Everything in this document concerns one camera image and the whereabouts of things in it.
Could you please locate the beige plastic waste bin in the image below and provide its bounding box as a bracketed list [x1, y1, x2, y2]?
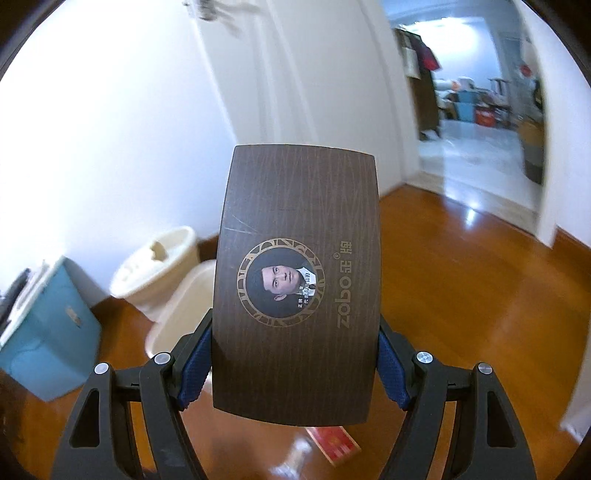
[144, 259, 218, 361]

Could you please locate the brown wood-grain box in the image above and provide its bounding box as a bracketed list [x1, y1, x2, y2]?
[211, 144, 383, 425]

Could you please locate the beige round mop bucket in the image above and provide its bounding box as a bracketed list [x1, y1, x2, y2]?
[110, 225, 200, 324]

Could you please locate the metal door handle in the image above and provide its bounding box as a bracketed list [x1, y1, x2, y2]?
[182, 0, 262, 35]

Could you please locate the blue storage box white lid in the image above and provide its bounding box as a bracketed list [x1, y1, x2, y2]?
[0, 256, 103, 402]

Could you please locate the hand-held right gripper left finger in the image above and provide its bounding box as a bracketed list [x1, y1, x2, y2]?
[51, 318, 215, 480]

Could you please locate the dark folded cloth stack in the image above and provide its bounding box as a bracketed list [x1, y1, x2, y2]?
[0, 272, 28, 324]

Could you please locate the red packet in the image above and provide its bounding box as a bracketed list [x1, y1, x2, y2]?
[305, 425, 362, 462]

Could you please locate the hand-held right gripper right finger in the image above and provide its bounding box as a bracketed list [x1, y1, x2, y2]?
[376, 320, 539, 480]

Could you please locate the olive green container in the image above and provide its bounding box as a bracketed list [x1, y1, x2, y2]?
[519, 120, 546, 185]

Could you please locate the white sofa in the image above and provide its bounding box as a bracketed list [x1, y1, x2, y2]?
[436, 76, 462, 109]

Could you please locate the clothes rack with clothes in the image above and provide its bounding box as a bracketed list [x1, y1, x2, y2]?
[392, 25, 441, 139]

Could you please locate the blue crate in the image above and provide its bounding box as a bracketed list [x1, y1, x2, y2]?
[457, 90, 478, 123]

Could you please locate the white door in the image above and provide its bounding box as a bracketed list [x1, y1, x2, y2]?
[191, 0, 423, 208]

